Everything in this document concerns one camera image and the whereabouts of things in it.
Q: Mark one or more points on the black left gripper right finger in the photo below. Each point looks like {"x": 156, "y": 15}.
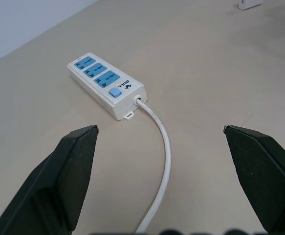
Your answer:
{"x": 262, "y": 176}

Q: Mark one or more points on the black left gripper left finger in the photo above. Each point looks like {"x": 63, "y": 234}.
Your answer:
{"x": 51, "y": 181}

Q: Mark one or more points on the white power strip blue sockets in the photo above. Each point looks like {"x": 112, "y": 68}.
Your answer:
{"x": 103, "y": 83}

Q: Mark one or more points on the white box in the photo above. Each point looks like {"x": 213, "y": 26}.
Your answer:
{"x": 249, "y": 3}

